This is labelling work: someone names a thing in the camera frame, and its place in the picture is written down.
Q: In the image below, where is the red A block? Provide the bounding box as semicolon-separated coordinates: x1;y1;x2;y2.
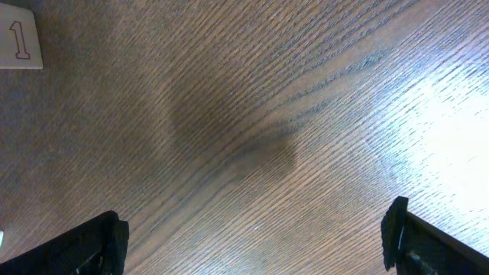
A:
1;3;44;70

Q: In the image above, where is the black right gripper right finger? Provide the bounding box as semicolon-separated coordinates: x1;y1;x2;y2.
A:
381;196;488;275

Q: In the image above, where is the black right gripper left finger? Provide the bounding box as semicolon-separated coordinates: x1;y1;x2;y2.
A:
1;211;129;275

